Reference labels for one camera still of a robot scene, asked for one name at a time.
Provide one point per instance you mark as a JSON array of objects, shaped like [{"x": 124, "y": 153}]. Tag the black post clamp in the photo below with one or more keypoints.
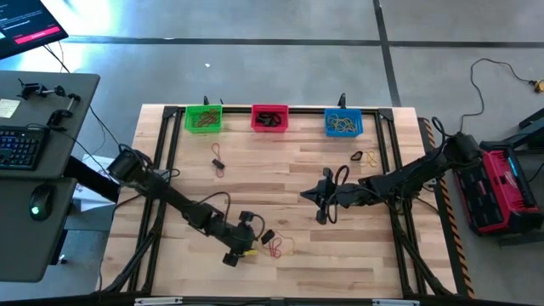
[
  {"x": 342, "y": 100},
  {"x": 206, "y": 100}
]

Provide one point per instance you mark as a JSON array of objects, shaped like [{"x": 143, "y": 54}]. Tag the pale sticky note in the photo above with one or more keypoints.
[{"x": 8, "y": 108}]

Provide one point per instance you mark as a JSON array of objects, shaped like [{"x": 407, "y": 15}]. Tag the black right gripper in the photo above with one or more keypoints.
[{"x": 346, "y": 194}]

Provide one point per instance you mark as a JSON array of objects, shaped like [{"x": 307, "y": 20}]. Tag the dark grey desk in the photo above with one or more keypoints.
[{"x": 25, "y": 246}]

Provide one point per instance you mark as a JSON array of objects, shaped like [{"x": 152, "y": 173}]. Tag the yellow tape tag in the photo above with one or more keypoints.
[{"x": 251, "y": 252}]

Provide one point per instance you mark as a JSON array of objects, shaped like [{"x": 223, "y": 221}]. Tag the black binder clip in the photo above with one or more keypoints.
[{"x": 268, "y": 236}]

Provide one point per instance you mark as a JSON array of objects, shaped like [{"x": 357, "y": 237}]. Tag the black backlit keyboard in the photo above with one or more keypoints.
[{"x": 19, "y": 149}]

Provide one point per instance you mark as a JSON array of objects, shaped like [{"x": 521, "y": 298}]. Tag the yellow plug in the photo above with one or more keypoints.
[{"x": 539, "y": 86}]

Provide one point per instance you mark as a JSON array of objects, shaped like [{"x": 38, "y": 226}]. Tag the dark metal stand base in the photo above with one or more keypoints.
[{"x": 531, "y": 121}]

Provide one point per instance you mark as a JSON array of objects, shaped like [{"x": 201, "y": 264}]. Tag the black desk leg bar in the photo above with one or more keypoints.
[{"x": 95, "y": 185}]

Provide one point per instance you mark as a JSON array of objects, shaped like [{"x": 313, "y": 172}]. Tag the blue plastic basket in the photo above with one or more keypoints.
[{"x": 329, "y": 132}]

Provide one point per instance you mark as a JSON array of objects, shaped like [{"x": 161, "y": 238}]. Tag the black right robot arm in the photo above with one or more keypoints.
[{"x": 408, "y": 174}]

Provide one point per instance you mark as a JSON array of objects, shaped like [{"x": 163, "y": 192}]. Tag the black computer mouse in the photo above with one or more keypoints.
[{"x": 41, "y": 200}]

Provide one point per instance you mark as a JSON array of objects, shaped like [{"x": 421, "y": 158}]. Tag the red plastic basket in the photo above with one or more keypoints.
[{"x": 255, "y": 109}]

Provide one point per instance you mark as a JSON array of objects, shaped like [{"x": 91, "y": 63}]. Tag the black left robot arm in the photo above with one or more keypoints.
[{"x": 170, "y": 195}]

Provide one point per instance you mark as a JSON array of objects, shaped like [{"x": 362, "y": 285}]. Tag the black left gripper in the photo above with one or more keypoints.
[{"x": 238, "y": 238}]

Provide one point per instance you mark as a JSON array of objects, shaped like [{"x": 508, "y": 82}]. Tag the yellow black hazard strip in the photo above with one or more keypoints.
[{"x": 458, "y": 246}]

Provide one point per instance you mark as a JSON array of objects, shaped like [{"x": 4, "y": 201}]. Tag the black desk clamp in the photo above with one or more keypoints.
[
  {"x": 59, "y": 114},
  {"x": 30, "y": 90}
]

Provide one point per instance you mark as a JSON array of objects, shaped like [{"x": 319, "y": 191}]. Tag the red black tool case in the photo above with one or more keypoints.
[{"x": 497, "y": 191}]

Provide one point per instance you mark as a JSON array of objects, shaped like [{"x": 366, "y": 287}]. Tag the black aluminium table frame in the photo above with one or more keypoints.
[{"x": 238, "y": 109}]

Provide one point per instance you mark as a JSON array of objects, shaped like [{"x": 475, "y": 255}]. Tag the red rubber band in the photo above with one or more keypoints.
[
  {"x": 276, "y": 251},
  {"x": 203, "y": 119},
  {"x": 207, "y": 122},
  {"x": 212, "y": 146},
  {"x": 212, "y": 115}
]

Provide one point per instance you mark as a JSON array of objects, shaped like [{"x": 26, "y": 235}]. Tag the silver metal bracket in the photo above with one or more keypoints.
[
  {"x": 157, "y": 301},
  {"x": 395, "y": 302}
]

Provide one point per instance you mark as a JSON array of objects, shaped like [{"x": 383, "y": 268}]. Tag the white paper sheet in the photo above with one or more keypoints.
[{"x": 87, "y": 200}]

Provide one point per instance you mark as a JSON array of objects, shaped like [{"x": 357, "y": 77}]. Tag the monitor with red button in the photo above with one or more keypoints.
[{"x": 25, "y": 21}]

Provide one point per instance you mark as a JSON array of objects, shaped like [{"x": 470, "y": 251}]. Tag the green plastic basket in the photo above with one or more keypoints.
[{"x": 190, "y": 111}]

